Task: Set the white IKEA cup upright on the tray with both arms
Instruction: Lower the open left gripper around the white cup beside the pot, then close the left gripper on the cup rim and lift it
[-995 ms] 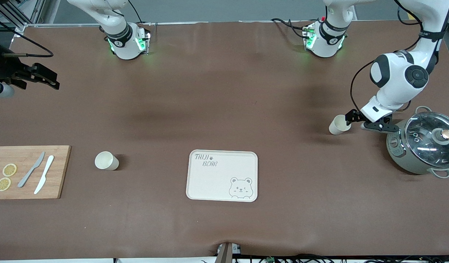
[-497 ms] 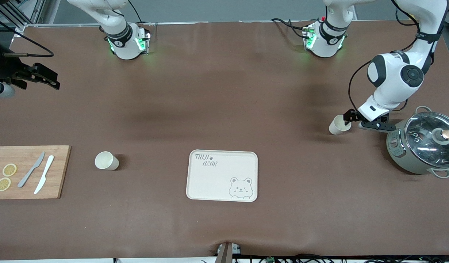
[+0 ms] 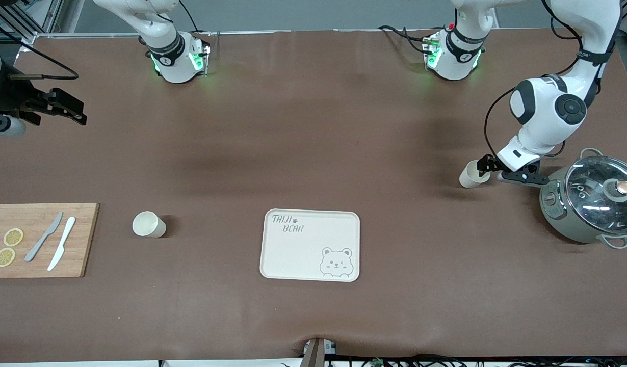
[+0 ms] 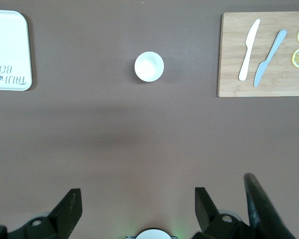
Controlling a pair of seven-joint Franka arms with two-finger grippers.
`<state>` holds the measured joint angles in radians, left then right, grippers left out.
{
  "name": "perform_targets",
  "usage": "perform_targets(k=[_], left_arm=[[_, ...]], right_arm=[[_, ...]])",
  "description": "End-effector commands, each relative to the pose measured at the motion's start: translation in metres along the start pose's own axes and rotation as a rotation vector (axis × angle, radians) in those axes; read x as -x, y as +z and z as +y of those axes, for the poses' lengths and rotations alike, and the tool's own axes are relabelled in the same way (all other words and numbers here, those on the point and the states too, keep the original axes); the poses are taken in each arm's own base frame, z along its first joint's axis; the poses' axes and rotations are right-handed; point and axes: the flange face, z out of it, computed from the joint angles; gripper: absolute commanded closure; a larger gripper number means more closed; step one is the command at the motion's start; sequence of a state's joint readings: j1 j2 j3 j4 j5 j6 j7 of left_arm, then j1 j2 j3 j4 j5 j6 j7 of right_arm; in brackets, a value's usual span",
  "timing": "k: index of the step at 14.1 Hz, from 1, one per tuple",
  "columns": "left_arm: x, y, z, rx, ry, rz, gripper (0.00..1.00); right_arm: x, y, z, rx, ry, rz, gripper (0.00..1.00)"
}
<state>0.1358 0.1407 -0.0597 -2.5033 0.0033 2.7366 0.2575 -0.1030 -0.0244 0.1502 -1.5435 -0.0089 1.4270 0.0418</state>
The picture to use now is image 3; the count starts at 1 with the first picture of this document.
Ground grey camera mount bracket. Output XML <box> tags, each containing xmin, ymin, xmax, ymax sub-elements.
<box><xmin>302</xmin><ymin>338</ymin><xmax>338</xmax><ymax>367</ymax></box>

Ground white plastic knife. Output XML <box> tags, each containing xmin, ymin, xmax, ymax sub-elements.
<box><xmin>47</xmin><ymin>216</ymin><xmax>76</xmax><ymax>272</ymax></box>

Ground white IKEA cup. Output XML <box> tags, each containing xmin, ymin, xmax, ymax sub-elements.
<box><xmin>459</xmin><ymin>160</ymin><xmax>492</xmax><ymax>189</ymax></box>
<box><xmin>132</xmin><ymin>211</ymin><xmax>167</xmax><ymax>239</ymax></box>

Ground grey plastic knife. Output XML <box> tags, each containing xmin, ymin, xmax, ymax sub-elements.
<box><xmin>24</xmin><ymin>211</ymin><xmax>64</xmax><ymax>263</ymax></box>

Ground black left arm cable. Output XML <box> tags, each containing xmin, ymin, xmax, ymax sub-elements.
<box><xmin>484</xmin><ymin>0</ymin><xmax>616</xmax><ymax>160</ymax></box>

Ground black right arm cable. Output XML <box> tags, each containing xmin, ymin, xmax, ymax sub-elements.
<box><xmin>0</xmin><ymin>14</ymin><xmax>80</xmax><ymax>81</ymax></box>

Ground glass pot lid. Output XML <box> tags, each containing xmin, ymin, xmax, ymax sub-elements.
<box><xmin>564</xmin><ymin>155</ymin><xmax>627</xmax><ymax>235</ymax></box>

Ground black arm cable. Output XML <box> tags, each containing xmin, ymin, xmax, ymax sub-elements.
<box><xmin>484</xmin><ymin>0</ymin><xmax>616</xmax><ymax>160</ymax></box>
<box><xmin>0</xmin><ymin>14</ymin><xmax>80</xmax><ymax>81</ymax></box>

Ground black base cables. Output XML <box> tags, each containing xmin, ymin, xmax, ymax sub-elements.
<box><xmin>378</xmin><ymin>24</ymin><xmax>437</xmax><ymax>55</ymax></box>

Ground aluminium frame profile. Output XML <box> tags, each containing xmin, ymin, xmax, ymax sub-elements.
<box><xmin>8</xmin><ymin>0</ymin><xmax>65</xmax><ymax>39</ymax></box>

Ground cream bear print tray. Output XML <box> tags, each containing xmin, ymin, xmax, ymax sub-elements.
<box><xmin>259</xmin><ymin>208</ymin><xmax>361</xmax><ymax>283</ymax></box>

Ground wooden cutting board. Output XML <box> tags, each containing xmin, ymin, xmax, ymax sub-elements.
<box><xmin>0</xmin><ymin>202</ymin><xmax>100</xmax><ymax>279</ymax></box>

